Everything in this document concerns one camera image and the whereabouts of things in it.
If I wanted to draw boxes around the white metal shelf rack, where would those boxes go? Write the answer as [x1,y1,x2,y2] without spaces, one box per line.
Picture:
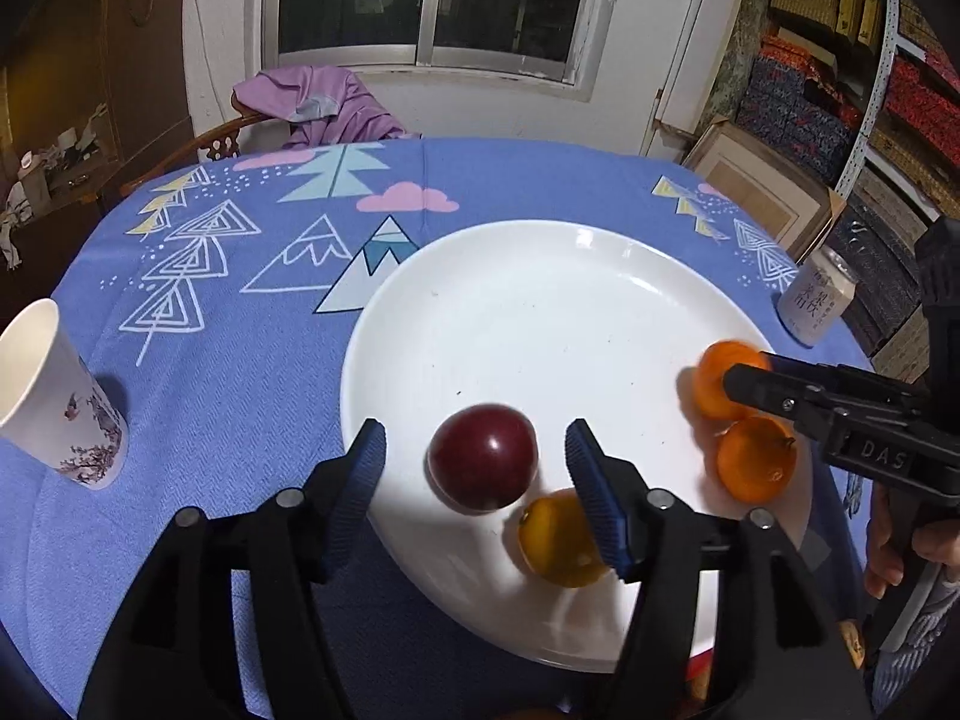
[832,0,960,196]

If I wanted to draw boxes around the stack of dark boxes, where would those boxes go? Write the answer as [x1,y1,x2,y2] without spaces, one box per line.
[825,165,938,383]

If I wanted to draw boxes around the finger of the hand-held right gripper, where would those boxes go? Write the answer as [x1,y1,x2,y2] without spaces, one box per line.
[722,362,852,442]
[760,351,929,412]

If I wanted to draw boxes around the person's right hand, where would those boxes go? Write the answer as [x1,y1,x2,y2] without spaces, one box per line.
[862,481,960,601]

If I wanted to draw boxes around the flat cardboard boxes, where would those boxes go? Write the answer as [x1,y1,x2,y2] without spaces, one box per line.
[679,116,848,260]

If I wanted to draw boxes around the sliding window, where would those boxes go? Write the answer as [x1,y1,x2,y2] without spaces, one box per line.
[259,0,627,102]

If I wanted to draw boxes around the white beverage can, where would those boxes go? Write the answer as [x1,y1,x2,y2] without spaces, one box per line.
[776,246,857,348]

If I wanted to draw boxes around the white plate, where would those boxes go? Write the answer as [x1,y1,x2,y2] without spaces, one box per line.
[340,219,815,674]

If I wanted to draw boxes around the white plastic trim strip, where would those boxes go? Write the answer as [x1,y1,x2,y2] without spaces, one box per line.
[660,0,717,128]

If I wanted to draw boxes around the green marbled panel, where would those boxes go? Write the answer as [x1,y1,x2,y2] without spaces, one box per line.
[705,0,766,128]

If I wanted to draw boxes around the pile of paper clutter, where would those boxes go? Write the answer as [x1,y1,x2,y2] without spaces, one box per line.
[0,127,98,271]

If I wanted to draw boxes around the dark red plum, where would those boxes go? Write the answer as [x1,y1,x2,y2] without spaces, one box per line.
[427,403,539,515]

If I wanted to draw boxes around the wooden chair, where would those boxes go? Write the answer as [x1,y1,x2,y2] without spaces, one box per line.
[120,111,286,196]

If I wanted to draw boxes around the yellow orange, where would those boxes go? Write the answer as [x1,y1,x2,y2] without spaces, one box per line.
[517,487,612,590]

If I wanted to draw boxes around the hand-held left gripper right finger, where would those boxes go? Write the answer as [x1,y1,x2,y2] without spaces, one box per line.
[564,418,875,720]

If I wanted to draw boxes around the wooden door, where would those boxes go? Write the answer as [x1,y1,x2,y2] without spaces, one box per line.
[101,0,196,158]

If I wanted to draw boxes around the orange mandarin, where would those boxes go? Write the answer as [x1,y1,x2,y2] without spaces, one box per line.
[690,340,773,421]
[716,416,798,505]

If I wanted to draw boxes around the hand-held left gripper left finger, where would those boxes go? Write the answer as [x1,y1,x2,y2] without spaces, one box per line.
[79,418,388,720]

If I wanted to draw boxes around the purple garment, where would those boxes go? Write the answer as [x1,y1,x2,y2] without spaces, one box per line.
[231,65,421,151]

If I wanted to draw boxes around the stack of yellow woven boxes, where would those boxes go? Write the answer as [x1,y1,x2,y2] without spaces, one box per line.
[761,0,886,46]

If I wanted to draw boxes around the stack of blue patterned boxes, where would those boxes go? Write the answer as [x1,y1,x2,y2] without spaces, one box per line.
[739,34,863,181]

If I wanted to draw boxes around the stack of red patterned boxes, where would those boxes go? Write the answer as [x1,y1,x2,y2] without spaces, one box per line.
[885,52,960,158]

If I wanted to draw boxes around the printed paper cup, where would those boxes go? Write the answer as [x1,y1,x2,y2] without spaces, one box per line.
[0,298,130,492]

